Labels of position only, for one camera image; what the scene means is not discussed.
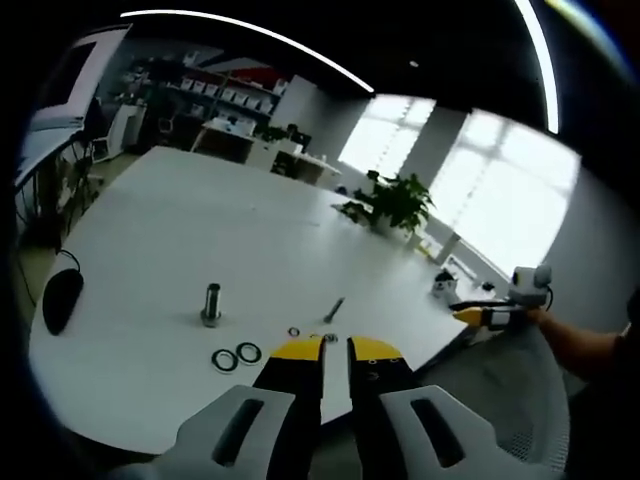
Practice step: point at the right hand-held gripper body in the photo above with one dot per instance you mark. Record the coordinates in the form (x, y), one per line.
(530, 287)

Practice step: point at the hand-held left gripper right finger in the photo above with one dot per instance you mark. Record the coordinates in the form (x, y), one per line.
(400, 425)

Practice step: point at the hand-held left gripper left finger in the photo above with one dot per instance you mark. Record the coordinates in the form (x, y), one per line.
(235, 430)

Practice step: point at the large black-rimmed washer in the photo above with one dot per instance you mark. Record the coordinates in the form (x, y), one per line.
(216, 360)
(240, 353)

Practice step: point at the small metal washer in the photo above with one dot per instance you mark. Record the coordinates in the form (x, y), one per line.
(330, 339)
(290, 331)

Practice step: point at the metal threaded stud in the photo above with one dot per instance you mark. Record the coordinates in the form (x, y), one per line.
(212, 302)

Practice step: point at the person's right hand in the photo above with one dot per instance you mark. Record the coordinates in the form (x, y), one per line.
(537, 317)

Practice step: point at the small white black device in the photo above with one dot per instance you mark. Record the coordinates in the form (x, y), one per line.
(444, 284)

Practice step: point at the grey mesh office chair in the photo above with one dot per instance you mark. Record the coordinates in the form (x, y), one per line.
(500, 395)

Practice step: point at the green potted plant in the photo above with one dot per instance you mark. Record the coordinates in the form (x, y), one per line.
(397, 200)

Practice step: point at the slim metal bolt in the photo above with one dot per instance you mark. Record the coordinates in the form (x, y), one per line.
(334, 310)

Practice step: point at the black computer mouse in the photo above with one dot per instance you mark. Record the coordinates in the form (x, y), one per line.
(62, 300)

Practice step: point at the long ceiling light strip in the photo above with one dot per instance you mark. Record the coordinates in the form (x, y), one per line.
(260, 32)
(542, 60)

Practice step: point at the white low cabinet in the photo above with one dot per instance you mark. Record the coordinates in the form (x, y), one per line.
(300, 162)

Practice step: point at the wooden background desk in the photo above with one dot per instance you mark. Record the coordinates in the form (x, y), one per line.
(222, 140)

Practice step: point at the storage shelf with white boxes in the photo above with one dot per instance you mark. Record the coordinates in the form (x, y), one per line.
(225, 92)

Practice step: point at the large white board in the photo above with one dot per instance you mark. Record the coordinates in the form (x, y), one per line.
(70, 85)

